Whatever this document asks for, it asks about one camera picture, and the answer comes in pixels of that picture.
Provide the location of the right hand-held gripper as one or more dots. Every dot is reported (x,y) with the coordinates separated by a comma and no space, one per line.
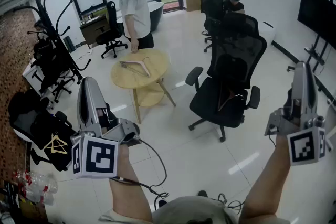
(302,147)

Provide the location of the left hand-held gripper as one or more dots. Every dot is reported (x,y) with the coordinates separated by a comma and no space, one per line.
(95,157)

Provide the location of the person's left forearm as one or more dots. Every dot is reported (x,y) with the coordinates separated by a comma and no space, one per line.
(128,191)

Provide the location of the person's right forearm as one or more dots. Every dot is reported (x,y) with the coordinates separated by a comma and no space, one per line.
(265,178)

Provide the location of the black television stand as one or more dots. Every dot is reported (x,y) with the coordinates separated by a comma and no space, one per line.
(313,56)

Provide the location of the white desk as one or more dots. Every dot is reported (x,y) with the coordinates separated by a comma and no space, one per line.
(29,74)

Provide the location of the dark green cylinder bin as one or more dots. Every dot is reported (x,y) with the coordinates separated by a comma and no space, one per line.
(68,44)

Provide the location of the black jacket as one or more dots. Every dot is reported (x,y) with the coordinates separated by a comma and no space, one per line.
(233,107)

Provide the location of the dark wooden cabinet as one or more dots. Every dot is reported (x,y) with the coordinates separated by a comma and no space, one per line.
(90,31)

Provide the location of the black metal coat rack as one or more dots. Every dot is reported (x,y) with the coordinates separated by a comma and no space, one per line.
(56,36)

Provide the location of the round light wooden table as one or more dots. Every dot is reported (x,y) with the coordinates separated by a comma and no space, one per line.
(157,65)

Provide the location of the black television screen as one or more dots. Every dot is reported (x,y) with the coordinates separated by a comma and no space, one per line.
(317,15)

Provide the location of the black mesh office chair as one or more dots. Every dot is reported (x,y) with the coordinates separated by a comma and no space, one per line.
(236,47)

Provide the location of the pile of clear plastic bottles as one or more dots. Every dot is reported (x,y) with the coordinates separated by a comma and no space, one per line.
(36,186)

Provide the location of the black printed box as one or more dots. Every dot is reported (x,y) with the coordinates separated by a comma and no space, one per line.
(10,194)

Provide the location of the brown cardboard boxes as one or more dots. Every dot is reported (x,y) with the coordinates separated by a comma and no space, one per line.
(31,213)

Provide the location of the person's left black shoe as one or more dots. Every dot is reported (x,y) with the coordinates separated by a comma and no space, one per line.
(162,203)

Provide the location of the person's black shoe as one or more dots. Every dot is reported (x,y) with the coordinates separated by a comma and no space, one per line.
(202,193)
(162,203)

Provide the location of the black and white bathtub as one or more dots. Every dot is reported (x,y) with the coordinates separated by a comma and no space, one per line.
(157,15)

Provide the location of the person's right black shoe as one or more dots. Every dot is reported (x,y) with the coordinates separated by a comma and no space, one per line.
(202,193)

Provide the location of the person's grey shirt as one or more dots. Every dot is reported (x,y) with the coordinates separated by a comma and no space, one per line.
(194,211)

